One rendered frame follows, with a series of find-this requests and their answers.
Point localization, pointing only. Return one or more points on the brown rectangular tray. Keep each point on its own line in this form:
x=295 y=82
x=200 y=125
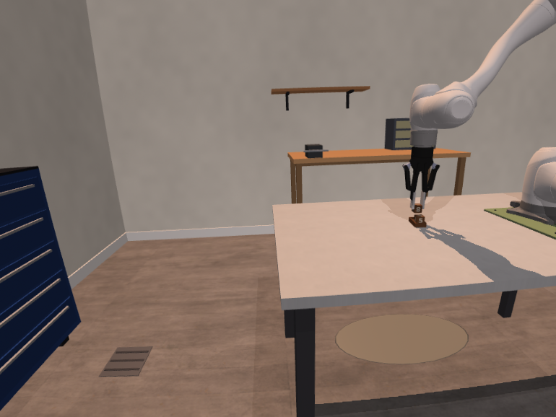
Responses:
x=411 y=220

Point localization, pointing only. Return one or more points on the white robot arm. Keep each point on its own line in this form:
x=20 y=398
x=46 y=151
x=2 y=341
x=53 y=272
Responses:
x=454 y=105

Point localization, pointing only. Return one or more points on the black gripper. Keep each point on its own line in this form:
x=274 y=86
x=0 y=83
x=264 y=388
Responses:
x=421 y=160

